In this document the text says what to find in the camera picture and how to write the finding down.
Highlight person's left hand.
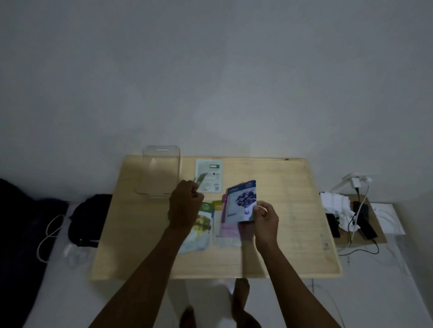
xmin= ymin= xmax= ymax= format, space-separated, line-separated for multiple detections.
xmin=168 ymin=180 xmax=205 ymax=234

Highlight person's right hand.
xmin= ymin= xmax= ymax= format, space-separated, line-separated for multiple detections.
xmin=252 ymin=201 xmax=280 ymax=253

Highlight blue blueberry mask packet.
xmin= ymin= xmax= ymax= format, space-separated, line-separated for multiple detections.
xmin=221 ymin=180 xmax=258 ymax=224

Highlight person's right forearm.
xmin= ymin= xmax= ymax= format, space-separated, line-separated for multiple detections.
xmin=254 ymin=244 xmax=343 ymax=328

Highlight person's left forearm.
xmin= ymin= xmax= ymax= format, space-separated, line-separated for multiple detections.
xmin=89 ymin=226 xmax=195 ymax=328

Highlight white mask packet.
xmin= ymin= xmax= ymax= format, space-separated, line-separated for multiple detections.
xmin=195 ymin=159 xmax=223 ymax=193

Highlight yellow-green topped mask packet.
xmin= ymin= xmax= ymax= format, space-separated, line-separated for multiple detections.
xmin=211 ymin=200 xmax=243 ymax=248

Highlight pink mask packet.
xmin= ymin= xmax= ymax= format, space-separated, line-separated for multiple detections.
xmin=219 ymin=194 xmax=243 ymax=238

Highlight green yellow fruit mask packet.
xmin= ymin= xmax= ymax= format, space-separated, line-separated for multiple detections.
xmin=178 ymin=203 xmax=216 ymax=255

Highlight clear plastic container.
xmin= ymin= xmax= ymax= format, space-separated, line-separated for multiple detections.
xmin=134 ymin=145 xmax=181 ymax=199

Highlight black phone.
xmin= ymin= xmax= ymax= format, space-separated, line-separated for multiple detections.
xmin=325 ymin=212 xmax=341 ymax=239

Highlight crumpled white paper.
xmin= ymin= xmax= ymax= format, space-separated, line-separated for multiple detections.
xmin=319 ymin=191 xmax=360 ymax=234

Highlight white charger plug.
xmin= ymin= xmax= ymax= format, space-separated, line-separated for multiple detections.
xmin=342 ymin=172 xmax=373 ymax=190

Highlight black power bank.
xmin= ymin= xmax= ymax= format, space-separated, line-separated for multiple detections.
xmin=352 ymin=201 xmax=378 ymax=241

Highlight black bag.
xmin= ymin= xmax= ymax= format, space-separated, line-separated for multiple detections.
xmin=68 ymin=194 xmax=113 ymax=249

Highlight brown cardboard sheet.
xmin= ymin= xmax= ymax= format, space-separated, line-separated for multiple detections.
xmin=332 ymin=194 xmax=388 ymax=246

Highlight person's left foot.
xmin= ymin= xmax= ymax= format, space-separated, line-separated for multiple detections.
xmin=179 ymin=305 xmax=197 ymax=328

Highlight clear plastic bag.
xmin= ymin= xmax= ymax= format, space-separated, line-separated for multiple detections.
xmin=62 ymin=243 xmax=91 ymax=269

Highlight dark blue cloth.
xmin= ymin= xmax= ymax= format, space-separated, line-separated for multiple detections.
xmin=0 ymin=178 xmax=70 ymax=328

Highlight black cable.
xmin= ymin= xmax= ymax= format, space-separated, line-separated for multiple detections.
xmin=338 ymin=202 xmax=380 ymax=257

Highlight white cable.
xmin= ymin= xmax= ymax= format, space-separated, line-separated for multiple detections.
xmin=37 ymin=214 xmax=66 ymax=263

